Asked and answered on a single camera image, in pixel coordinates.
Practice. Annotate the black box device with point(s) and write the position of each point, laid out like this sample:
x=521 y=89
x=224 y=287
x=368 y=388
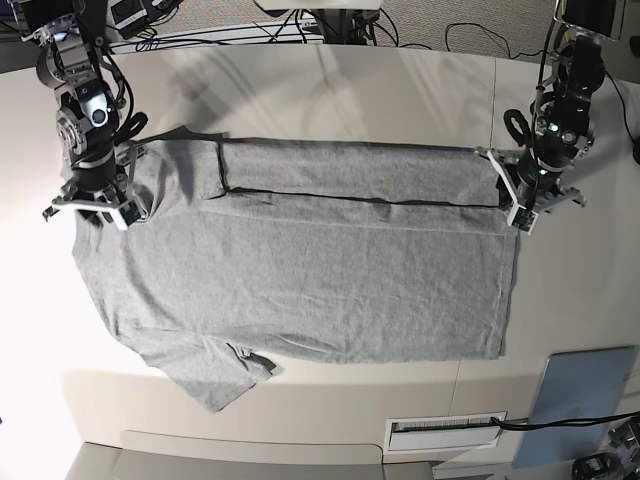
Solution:
x=130 y=17

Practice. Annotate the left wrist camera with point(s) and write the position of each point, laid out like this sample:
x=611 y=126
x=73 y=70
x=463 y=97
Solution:
x=521 y=218

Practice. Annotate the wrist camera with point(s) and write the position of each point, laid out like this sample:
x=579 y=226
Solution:
x=521 y=218
x=126 y=214

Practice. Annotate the grey T-shirt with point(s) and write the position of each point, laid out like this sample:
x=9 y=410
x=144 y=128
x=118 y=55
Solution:
x=328 y=252

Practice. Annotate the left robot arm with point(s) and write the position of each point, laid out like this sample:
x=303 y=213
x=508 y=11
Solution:
x=559 y=129

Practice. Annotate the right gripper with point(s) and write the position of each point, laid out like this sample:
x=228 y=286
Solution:
x=97 y=181

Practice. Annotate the blue-grey mat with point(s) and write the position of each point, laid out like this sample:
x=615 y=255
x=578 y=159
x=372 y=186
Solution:
x=577 y=384

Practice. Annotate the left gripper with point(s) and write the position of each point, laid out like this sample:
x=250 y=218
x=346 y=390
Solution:
x=535 y=181

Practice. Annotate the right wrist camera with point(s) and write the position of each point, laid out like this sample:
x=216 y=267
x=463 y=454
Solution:
x=126 y=214

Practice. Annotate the black device bottom right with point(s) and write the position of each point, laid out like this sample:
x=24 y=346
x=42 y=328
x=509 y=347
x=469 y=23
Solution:
x=601 y=466

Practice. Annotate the robot base stand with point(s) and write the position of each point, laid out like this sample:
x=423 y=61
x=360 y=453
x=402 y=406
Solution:
x=340 y=22

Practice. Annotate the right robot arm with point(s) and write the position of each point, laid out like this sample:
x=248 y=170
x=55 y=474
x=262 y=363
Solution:
x=95 y=112

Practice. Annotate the white cable grommet tray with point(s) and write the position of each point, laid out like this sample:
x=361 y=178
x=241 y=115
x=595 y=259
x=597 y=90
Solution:
x=441 y=434

